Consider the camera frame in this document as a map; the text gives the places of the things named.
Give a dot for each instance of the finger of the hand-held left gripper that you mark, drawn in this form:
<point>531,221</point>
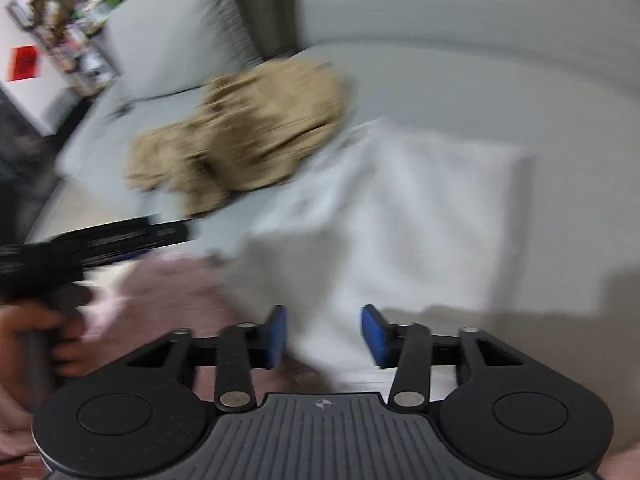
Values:
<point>150,232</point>

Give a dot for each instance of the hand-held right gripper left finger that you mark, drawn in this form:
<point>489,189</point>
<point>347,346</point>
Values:
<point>277,335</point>

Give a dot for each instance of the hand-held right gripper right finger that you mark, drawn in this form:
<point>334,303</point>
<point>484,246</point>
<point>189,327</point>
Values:
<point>372,332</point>

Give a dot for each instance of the white printed shirt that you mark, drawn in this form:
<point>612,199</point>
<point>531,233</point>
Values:
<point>425,220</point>

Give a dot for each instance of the tan knit garment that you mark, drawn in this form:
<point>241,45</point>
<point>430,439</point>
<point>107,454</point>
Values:
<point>250,130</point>

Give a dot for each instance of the person's left hand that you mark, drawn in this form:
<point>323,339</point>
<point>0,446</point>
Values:
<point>30,321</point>

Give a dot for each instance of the pink fluffy clothing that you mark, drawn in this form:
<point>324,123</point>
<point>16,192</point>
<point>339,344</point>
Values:
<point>165,300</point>

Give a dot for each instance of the red paper sign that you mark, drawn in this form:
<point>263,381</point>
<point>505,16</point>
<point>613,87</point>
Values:
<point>22,62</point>

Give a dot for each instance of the light grey back cushion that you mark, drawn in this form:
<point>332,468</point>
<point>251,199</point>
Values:
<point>175,25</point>

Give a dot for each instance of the cluttered bookshelf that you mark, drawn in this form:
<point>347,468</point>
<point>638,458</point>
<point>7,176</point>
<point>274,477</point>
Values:
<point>65,25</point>

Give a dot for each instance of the taupe back cushion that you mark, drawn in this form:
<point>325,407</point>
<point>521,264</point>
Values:
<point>270,5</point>

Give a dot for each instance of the grey fabric sofa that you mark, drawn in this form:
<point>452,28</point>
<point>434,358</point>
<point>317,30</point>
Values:
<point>500,85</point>

